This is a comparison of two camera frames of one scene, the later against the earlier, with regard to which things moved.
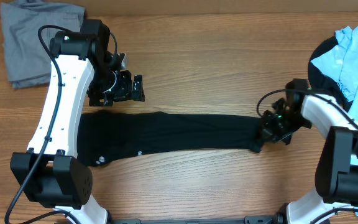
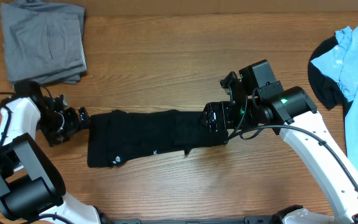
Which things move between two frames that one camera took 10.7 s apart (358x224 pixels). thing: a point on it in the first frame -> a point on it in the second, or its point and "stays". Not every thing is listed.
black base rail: x=277 y=219 stays
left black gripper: x=124 y=92 -> x=74 y=125
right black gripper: x=268 y=132 -> x=212 y=111
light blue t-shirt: x=352 y=62 stays
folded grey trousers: x=27 y=59 stays
